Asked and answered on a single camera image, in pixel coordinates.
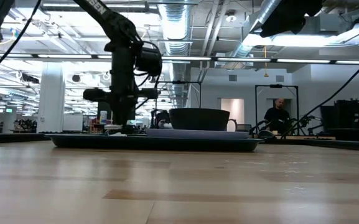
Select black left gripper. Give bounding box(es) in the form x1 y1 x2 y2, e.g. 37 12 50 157
82 51 159 127

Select dark grey bowl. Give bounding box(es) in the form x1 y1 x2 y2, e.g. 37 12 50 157
169 108 231 131

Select dark green plastic tray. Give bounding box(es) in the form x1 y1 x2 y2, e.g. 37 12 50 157
45 133 264 153

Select white cabinet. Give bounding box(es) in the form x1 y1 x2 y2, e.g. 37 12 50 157
62 114 83 132

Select white building pillar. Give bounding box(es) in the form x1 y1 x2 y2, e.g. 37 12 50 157
37 62 65 133

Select person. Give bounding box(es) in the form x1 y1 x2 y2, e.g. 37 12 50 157
263 98 292 134

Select black storage crates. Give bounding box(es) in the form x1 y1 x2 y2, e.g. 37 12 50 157
320 98 359 142

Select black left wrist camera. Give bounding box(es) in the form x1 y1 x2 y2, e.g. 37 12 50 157
134 46 163 77

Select black background rig frame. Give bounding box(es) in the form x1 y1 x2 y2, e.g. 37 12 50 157
157 80 202 110
254 83 300 136

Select silver ventilation duct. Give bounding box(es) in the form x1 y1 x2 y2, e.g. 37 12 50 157
159 0 194 108

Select yellow hanging cord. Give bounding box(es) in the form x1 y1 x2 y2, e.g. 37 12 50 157
262 45 269 78

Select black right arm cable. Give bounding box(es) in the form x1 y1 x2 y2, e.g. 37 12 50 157
279 49 359 140

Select black aluminium rig frame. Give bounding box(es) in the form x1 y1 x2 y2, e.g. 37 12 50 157
0 132 359 153

